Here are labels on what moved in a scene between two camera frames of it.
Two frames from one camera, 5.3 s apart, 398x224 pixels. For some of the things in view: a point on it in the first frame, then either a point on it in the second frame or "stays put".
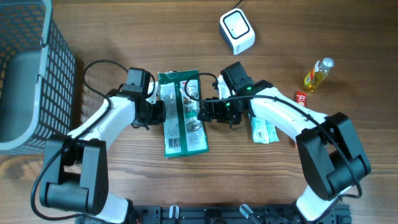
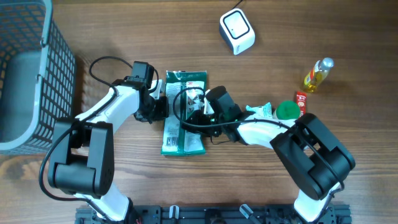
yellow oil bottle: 318,74 stays put
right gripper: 212,111 -> 199,130
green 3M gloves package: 183,133 stays put
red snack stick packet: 301,98 stays put
